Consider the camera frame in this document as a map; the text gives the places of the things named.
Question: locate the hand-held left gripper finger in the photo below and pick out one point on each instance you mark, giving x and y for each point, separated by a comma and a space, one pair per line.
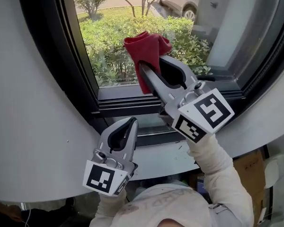
118, 138
131, 150

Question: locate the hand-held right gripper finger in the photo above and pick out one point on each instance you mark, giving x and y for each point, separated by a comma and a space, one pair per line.
172, 74
161, 89

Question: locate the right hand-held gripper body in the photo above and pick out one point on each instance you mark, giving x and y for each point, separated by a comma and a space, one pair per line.
203, 117

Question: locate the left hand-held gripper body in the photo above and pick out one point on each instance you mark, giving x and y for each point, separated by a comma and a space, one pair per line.
99, 176

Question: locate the short glass window pane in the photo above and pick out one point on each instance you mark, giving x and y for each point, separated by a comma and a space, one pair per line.
151, 124

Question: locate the red cloth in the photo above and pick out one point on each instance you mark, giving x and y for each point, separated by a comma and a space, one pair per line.
144, 46

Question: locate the tall glass window pane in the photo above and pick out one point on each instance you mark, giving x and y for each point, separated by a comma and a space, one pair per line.
104, 44

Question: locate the person's left forearm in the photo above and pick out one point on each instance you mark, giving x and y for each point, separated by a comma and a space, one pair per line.
109, 209

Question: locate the person's right forearm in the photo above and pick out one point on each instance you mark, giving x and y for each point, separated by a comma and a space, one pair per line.
215, 169

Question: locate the person's cream shirt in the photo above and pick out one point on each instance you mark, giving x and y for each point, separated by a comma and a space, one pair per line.
168, 204

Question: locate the blue electronic device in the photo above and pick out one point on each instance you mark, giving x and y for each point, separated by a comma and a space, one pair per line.
201, 185

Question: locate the green hedge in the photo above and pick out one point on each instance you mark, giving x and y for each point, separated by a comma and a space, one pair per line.
109, 39

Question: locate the thin-trunk tree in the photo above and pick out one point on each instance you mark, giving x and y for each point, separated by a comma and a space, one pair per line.
144, 1

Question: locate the white plastic casing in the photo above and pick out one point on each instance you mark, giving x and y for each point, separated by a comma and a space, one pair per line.
277, 169

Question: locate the black framed window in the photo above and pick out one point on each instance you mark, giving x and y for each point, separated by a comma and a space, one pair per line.
61, 55

